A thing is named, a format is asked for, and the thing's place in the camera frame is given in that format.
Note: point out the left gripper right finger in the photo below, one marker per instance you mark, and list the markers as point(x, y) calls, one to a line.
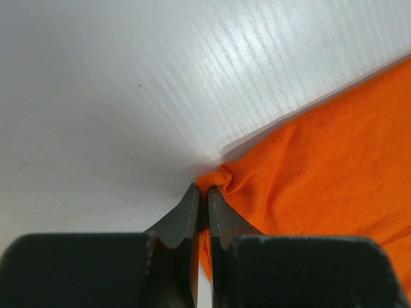
point(224, 225)

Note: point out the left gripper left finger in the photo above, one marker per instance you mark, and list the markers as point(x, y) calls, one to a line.
point(171, 274)

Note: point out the orange t shirt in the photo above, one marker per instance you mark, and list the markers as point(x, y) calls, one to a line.
point(341, 168)

